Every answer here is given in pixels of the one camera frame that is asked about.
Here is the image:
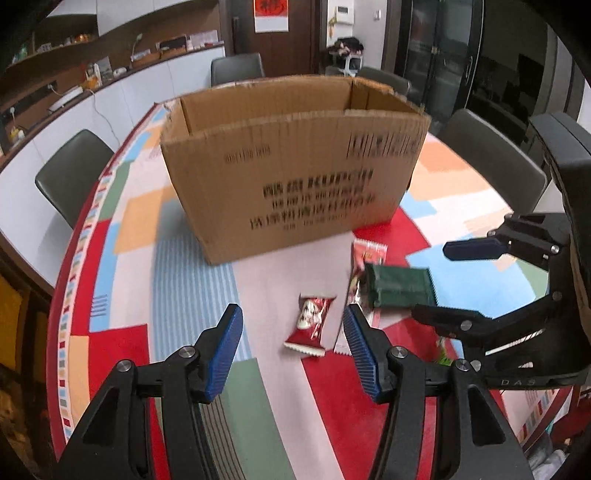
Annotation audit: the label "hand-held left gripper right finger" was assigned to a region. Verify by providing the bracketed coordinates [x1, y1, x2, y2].
[342, 304, 534, 480]

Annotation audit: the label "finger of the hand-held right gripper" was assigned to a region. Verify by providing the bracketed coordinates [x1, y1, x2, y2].
[411, 295, 552, 352]
[442, 212, 566, 271]

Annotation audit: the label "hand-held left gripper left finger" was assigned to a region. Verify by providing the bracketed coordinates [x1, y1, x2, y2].
[55, 304, 244, 480]

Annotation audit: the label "red candy packet white figures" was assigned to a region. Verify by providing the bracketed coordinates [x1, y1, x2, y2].
[284, 294, 337, 357]

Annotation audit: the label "dark green snack packet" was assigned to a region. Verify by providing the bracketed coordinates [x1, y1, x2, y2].
[365, 262, 438, 308]

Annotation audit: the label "brown cardboard box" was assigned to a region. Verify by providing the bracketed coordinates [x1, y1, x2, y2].
[160, 76, 431, 265]

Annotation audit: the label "grey dining chair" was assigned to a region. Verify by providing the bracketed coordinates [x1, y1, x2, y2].
[358, 66, 411, 99]
[436, 109, 548, 214]
[34, 129, 115, 229]
[211, 52, 265, 87]

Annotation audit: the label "red snack packet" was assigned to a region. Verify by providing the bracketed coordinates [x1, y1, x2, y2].
[347, 240, 387, 326]

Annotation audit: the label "glass door cabinet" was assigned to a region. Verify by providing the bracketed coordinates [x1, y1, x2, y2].
[399, 0, 485, 125]

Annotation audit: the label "white stool with dark bag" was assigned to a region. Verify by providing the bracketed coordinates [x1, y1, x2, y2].
[325, 37, 365, 77]

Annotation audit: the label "white base cabinet counter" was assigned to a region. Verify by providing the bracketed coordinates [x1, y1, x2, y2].
[0, 44, 227, 287]

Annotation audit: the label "dark brown door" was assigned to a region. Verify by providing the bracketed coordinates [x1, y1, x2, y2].
[221, 0, 320, 78]

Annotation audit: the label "white induction cooker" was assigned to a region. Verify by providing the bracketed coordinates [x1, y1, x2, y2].
[48, 88, 85, 112]

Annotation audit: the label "white power cable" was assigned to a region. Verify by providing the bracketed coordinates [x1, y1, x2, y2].
[87, 88, 122, 155]

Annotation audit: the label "red wall calendar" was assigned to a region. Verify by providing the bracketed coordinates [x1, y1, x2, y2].
[254, 0, 290, 33]

